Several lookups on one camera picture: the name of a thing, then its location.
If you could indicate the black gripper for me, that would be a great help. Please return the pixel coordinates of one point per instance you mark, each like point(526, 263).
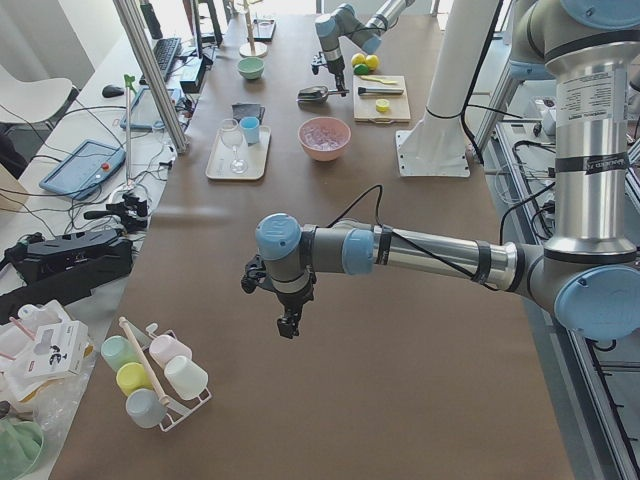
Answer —
point(292, 301)
point(337, 71)

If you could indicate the stainless steel ice scoop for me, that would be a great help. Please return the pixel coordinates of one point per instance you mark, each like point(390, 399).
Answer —
point(315, 95)

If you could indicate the pile of clear ice cubes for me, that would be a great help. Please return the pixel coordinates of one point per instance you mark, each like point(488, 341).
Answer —
point(323, 137)

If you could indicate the wooden cup stand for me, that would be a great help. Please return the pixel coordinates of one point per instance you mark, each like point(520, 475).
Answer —
point(252, 47)

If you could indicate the light blue cup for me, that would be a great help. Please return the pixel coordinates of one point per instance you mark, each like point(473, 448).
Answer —
point(250, 126)

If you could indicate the white cup in rack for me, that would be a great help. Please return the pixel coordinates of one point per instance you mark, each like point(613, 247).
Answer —
point(186, 377)

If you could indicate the pink cup in rack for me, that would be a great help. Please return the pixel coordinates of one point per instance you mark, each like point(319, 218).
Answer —
point(165, 347)

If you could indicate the yellow cup in rack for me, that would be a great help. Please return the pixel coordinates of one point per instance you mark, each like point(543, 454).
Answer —
point(131, 377)

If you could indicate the grey blue cup in rack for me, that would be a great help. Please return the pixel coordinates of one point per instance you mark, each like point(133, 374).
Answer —
point(145, 409)

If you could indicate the pastel green cup in rack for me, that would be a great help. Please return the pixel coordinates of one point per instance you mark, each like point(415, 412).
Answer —
point(117, 351)

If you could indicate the green lime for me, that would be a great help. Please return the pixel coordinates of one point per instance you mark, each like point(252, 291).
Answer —
point(361, 69)

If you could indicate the yellow plastic knife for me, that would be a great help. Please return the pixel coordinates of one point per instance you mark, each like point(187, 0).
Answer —
point(377, 79)

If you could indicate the lower whole lemon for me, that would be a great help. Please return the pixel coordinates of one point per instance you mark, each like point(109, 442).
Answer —
point(358, 59)

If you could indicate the whole lemon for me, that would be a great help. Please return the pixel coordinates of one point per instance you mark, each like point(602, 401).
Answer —
point(372, 61)
point(358, 59)

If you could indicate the steel muddler black tip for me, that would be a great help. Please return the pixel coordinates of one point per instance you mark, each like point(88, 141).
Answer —
point(362, 91)

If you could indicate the upper whole lemon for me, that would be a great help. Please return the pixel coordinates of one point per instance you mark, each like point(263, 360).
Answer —
point(372, 61)

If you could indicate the bamboo cutting board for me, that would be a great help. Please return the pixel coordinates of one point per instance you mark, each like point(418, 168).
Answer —
point(364, 106)

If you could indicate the halved lemon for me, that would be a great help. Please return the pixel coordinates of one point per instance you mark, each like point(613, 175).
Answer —
point(382, 105)

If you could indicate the pink bowl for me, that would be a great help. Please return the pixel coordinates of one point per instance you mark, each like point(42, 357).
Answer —
point(326, 155)

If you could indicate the light green bowl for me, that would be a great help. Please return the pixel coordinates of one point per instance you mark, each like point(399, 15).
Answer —
point(251, 68)

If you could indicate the grey folded cloth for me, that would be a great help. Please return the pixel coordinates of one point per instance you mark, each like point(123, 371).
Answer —
point(241, 110)

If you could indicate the clear wine glass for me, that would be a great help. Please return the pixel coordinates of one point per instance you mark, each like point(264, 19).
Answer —
point(232, 137)

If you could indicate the cream serving tray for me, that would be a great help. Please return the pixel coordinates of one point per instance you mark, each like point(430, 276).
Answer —
point(255, 155)

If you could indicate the wooden stick on rack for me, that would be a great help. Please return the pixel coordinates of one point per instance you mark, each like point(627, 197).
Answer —
point(157, 387)

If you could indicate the black keyboard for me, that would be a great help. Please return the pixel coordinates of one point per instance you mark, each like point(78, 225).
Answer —
point(166, 51)

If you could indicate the black computer mouse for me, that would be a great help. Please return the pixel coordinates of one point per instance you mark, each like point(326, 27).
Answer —
point(112, 91)

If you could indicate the white product box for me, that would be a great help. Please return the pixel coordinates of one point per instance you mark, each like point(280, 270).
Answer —
point(58, 350)

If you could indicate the upper teach pendant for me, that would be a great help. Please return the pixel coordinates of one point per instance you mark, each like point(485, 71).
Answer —
point(84, 170)

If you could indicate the white chair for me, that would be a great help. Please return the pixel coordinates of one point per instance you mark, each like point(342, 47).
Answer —
point(33, 102)

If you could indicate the white wire rack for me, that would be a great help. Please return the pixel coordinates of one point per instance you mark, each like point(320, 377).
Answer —
point(179, 410)

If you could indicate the aluminium frame post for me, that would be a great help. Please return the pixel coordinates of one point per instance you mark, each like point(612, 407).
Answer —
point(131, 21)

